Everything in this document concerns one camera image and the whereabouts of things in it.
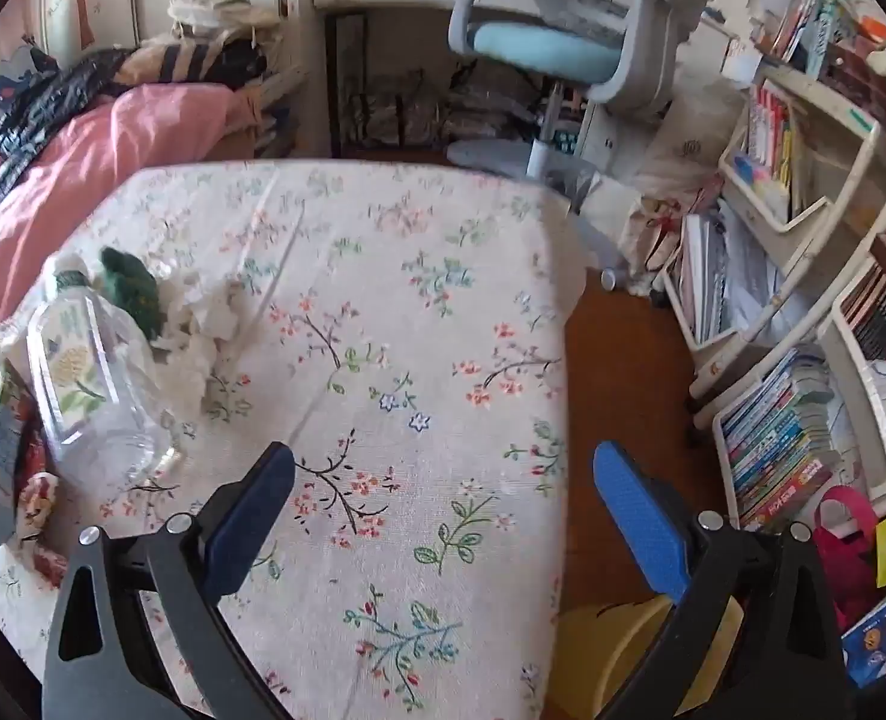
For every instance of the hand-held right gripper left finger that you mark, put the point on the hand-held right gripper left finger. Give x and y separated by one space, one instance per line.
248 525

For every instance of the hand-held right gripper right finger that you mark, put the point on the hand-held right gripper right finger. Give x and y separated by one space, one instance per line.
638 517

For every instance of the yellow plastic bin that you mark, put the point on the yellow plastic bin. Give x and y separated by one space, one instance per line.
608 652

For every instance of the clear plastic bottle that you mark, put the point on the clear plastic bottle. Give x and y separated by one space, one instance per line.
90 390

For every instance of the red floral wrapper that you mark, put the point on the red floral wrapper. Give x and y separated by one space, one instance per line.
38 495

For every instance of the white tissue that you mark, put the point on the white tissue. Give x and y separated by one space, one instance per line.
203 315

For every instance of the green plush toy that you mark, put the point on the green plush toy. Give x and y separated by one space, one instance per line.
131 289

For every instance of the row of colourful books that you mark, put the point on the row of colourful books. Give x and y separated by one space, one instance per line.
773 450

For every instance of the magenta fabric bag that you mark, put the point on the magenta fabric bag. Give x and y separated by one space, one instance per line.
848 562

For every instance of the pile of white papers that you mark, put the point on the pile of white papers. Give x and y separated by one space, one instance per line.
728 277

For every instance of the floral tablecloth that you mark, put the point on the floral tablecloth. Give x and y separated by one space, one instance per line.
413 315

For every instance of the floral tote bag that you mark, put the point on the floral tote bag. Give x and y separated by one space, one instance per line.
649 232

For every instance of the row of dark orange books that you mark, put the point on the row of dark orange books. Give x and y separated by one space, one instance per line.
882 315

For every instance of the white paper shopping bag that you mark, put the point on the white paper shopping bag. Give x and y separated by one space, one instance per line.
675 150

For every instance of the upright red yellow books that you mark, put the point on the upright red yellow books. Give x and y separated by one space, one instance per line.
769 142

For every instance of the pink bedding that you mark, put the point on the pink bedding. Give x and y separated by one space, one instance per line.
75 165

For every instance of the white narrow rolling cart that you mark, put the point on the white narrow rolling cart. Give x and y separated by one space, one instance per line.
826 101

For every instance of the black metal rack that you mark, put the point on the black metal rack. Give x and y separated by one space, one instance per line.
333 75

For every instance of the beige navy striped cloth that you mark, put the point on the beige navy striped cloth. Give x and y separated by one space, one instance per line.
188 60

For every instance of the black puffer jacket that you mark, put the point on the black puffer jacket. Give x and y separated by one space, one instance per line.
53 97

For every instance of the grey blue office chair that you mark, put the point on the grey blue office chair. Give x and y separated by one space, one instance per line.
540 52

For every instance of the blue cartoon cushion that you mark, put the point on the blue cartoon cushion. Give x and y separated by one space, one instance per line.
8 82

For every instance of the cream canvas bag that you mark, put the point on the cream canvas bag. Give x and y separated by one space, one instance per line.
210 15

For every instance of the tall textbooks stack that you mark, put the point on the tall textbooks stack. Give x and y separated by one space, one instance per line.
803 15

